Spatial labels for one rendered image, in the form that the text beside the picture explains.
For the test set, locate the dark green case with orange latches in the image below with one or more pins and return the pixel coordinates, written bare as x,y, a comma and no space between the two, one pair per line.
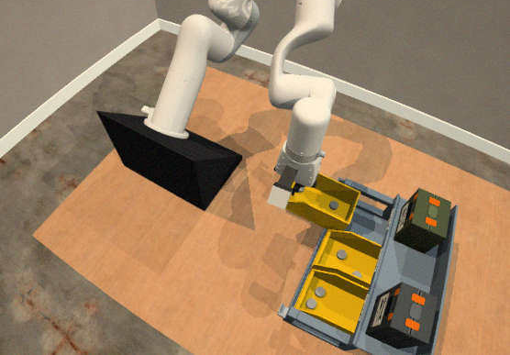
423,221

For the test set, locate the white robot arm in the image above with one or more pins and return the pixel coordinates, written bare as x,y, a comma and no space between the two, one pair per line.
201,39

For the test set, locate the grey shelf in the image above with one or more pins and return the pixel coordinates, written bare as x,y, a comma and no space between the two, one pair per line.
396,263

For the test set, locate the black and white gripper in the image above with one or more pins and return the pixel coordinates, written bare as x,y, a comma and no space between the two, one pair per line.
307,172

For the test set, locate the dark grey case with orange latches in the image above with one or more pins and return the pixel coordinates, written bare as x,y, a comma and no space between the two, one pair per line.
403,317

